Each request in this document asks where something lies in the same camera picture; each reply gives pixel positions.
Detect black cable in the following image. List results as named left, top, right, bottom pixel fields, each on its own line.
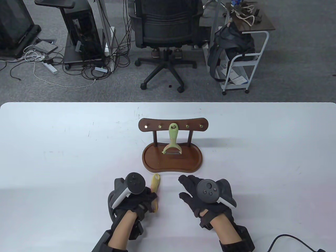
left=267, top=234, right=326, bottom=252

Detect brown wooden hook stand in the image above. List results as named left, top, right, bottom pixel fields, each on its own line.
left=138, top=118, right=209, bottom=174

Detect white coiled cable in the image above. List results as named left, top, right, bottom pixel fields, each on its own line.
left=231, top=5, right=256, bottom=27

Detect white paper sheets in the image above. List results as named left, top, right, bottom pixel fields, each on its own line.
left=220, top=65, right=249, bottom=85

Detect person's left forearm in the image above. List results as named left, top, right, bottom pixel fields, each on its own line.
left=108, top=210, right=139, bottom=249

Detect black and white right controller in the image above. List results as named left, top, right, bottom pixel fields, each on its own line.
left=197, top=179, right=237, bottom=209

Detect white power strip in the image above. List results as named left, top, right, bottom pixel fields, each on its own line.
left=43, top=62, right=58, bottom=75

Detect black computer tower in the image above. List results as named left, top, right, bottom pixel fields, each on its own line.
left=35, top=0, right=108, bottom=71

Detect white rolling cart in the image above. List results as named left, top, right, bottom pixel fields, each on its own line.
left=210, top=0, right=276, bottom=95

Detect black and white left controller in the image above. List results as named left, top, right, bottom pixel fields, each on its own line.
left=112, top=172, right=146, bottom=209

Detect person's right hand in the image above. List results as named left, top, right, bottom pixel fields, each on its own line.
left=178, top=175, right=231, bottom=224

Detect person's right forearm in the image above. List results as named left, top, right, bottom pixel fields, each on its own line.
left=210, top=214, right=242, bottom=246

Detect yellow banana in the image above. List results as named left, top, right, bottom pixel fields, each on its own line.
left=150, top=173, right=161, bottom=213

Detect grey floor box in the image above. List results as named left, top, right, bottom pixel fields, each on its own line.
left=31, top=39, right=58, bottom=54

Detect black backpack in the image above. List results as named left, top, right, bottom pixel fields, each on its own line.
left=207, top=22, right=256, bottom=82

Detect bundle of black cables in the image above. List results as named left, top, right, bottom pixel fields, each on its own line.
left=81, top=0, right=137, bottom=80

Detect thin white cable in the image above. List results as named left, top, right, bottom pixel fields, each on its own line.
left=33, top=62, right=97, bottom=88

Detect silver metal post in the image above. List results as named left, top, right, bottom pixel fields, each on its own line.
left=93, top=0, right=115, bottom=72

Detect person's left hand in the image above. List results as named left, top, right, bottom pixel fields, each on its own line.
left=113, top=185, right=158, bottom=221

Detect black office chair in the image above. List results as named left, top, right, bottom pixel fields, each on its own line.
left=128, top=0, right=206, bottom=94

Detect large black machine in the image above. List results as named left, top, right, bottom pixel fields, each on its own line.
left=0, top=0, right=42, bottom=59

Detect green vegetable peeler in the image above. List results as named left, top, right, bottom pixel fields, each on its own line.
left=161, top=123, right=182, bottom=155

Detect black and white controller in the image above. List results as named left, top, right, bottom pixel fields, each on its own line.
left=197, top=179, right=237, bottom=209
left=112, top=172, right=146, bottom=209

